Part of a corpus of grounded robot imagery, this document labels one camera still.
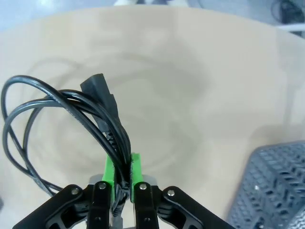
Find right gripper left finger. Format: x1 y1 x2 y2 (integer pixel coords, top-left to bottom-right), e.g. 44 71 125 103
14 155 118 229

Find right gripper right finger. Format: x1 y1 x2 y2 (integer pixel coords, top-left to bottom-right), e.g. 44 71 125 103
129 152 230 229

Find black power cable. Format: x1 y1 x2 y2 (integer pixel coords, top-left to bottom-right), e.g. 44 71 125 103
0 73 133 226

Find gray plastic lattice basket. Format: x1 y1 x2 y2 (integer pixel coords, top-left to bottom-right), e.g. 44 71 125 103
226 140 305 229

